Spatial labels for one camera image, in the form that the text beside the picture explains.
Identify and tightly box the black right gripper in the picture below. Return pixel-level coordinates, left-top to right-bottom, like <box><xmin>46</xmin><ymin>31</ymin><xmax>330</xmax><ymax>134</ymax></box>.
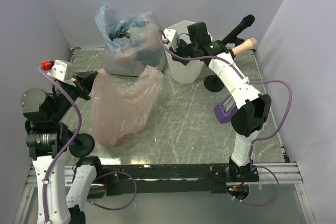
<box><xmin>169</xmin><ymin>37</ymin><xmax>198</xmax><ymax>66</ymax></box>

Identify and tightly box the pink plastic trash bag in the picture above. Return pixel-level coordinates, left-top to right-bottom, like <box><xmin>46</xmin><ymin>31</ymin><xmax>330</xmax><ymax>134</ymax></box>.
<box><xmin>91</xmin><ymin>66</ymin><xmax>163</xmax><ymax>146</ymax></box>

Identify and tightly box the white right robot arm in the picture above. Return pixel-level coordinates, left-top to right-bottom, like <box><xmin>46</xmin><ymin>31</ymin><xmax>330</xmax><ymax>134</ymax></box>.
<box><xmin>162</xmin><ymin>22</ymin><xmax>271</xmax><ymax>181</ymax></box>

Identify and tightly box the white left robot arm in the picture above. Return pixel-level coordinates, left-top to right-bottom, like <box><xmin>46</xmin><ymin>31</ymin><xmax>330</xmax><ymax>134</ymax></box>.
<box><xmin>20</xmin><ymin>71</ymin><xmax>104</xmax><ymax>223</ymax></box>

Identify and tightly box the white plastic trash bin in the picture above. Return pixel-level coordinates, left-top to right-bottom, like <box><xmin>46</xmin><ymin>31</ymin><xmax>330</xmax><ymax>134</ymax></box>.
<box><xmin>164</xmin><ymin>20</ymin><xmax>204</xmax><ymax>84</ymax></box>

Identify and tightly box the black round microphone stand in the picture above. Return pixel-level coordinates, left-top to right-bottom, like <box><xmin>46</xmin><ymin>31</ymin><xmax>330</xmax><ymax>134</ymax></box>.
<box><xmin>204</xmin><ymin>74</ymin><xmax>224</xmax><ymax>92</ymax></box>

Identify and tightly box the large blue plastic bag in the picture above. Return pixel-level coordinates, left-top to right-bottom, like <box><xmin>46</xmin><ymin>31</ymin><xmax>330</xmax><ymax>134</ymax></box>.
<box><xmin>95</xmin><ymin>4</ymin><xmax>165</xmax><ymax>77</ymax></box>

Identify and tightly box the beige microphone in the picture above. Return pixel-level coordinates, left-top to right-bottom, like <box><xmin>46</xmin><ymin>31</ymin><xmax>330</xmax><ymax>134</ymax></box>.
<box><xmin>232</xmin><ymin>38</ymin><xmax>258</xmax><ymax>56</ymax></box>

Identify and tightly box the crumpled blue plastic bag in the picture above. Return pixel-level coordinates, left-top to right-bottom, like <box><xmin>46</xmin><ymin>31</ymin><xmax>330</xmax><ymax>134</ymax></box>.
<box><xmin>108</xmin><ymin>19</ymin><xmax>144</xmax><ymax>41</ymax></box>

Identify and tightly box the black microphone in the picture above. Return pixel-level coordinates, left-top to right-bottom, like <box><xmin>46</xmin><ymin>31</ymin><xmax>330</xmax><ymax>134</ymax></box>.
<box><xmin>222</xmin><ymin>14</ymin><xmax>255</xmax><ymax>46</ymax></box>

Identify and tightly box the purple box stand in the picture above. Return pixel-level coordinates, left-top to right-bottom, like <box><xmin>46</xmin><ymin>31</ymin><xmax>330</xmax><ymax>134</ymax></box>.
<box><xmin>214</xmin><ymin>95</ymin><xmax>238</xmax><ymax>124</ymax></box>

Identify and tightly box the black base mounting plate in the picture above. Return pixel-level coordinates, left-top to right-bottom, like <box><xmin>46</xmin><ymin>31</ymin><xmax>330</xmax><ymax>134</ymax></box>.
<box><xmin>98</xmin><ymin>163</ymin><xmax>259</xmax><ymax>196</ymax></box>

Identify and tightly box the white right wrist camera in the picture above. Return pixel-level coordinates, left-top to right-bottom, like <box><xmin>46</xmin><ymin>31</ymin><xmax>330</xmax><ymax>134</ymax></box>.
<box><xmin>162</xmin><ymin>28</ymin><xmax>178</xmax><ymax>47</ymax></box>

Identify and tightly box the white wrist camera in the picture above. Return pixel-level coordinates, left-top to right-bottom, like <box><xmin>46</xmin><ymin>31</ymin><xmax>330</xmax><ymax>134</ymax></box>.
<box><xmin>40</xmin><ymin>60</ymin><xmax>75</xmax><ymax>82</ymax></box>
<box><xmin>162</xmin><ymin>28</ymin><xmax>178</xmax><ymax>47</ymax></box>

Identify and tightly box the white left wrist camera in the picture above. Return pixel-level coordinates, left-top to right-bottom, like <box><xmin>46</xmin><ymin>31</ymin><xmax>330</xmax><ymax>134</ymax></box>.
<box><xmin>40</xmin><ymin>60</ymin><xmax>75</xmax><ymax>82</ymax></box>

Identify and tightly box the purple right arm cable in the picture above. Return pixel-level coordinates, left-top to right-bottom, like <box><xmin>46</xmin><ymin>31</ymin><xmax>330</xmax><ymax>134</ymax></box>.
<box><xmin>157</xmin><ymin>30</ymin><xmax>292</xmax><ymax>206</ymax></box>

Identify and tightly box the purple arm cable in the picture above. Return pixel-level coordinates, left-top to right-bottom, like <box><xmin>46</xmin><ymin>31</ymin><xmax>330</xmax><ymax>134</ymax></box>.
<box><xmin>157</xmin><ymin>30</ymin><xmax>292</xmax><ymax>206</ymax></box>
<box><xmin>38</xmin><ymin>66</ymin><xmax>137</xmax><ymax>222</ymax></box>

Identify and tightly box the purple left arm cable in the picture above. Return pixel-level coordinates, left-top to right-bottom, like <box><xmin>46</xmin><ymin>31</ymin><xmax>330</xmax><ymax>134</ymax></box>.
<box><xmin>38</xmin><ymin>66</ymin><xmax>137</xmax><ymax>222</ymax></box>

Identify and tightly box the aluminium rail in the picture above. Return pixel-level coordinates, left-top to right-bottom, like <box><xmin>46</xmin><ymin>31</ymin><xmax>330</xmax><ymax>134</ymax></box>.
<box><xmin>25</xmin><ymin>163</ymin><xmax>304</xmax><ymax>188</ymax></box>

